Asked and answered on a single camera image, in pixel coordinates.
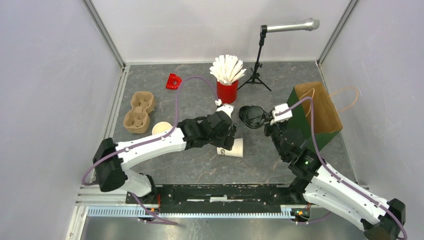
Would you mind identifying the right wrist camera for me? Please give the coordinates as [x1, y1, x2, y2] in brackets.
[270, 103, 293, 125]

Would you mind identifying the purple cable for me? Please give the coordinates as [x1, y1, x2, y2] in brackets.
[81, 75, 222, 186]
[276, 96, 408, 240]

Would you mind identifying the single white paper cup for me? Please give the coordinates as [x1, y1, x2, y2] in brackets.
[216, 138, 244, 158]

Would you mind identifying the black mini tripod stand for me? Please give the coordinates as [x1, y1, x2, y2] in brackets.
[237, 25, 272, 92]

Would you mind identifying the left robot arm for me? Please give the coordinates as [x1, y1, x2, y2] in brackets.
[93, 110, 238, 204]

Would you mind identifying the silver microphone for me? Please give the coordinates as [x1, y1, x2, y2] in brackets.
[265, 18, 320, 33]

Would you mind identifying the green paper bag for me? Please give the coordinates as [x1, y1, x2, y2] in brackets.
[287, 81, 359, 152]

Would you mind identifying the red plastic letter d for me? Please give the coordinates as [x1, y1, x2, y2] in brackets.
[165, 73, 183, 90]

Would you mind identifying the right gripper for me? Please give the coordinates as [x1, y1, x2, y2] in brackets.
[263, 111, 288, 161]

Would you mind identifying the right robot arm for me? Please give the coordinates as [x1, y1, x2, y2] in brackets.
[264, 122, 406, 240]

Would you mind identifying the brown cardboard cup carrier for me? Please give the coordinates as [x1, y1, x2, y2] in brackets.
[123, 91, 156, 134]

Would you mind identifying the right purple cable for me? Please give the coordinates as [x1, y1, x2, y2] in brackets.
[276, 96, 408, 240]

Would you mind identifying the white paper cup stack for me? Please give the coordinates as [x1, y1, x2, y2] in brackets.
[151, 121, 173, 135]

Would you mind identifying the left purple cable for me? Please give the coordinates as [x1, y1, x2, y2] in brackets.
[81, 75, 222, 186]

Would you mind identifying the red cylindrical holder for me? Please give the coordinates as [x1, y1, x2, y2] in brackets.
[216, 80, 239, 104]

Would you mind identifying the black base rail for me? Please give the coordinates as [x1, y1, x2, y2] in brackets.
[141, 183, 308, 214]

